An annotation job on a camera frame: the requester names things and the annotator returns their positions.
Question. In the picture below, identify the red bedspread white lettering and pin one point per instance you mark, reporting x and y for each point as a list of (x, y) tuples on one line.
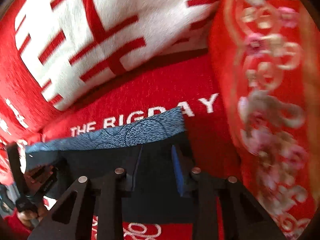
[(185, 79)]

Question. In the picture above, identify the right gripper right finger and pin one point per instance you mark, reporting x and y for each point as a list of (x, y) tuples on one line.
[(224, 208)]

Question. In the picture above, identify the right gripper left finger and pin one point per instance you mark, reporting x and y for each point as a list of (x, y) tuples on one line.
[(97, 182)]

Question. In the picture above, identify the red white character pillow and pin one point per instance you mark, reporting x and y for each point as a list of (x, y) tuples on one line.
[(70, 46)]

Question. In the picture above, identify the red floral embroidered pillow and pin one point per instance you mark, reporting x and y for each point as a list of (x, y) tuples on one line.
[(265, 55)]

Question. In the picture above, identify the person's left hand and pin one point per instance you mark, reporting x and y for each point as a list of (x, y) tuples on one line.
[(31, 219)]

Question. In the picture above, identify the black pants blue waistband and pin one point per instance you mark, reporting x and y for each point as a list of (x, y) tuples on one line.
[(143, 149)]

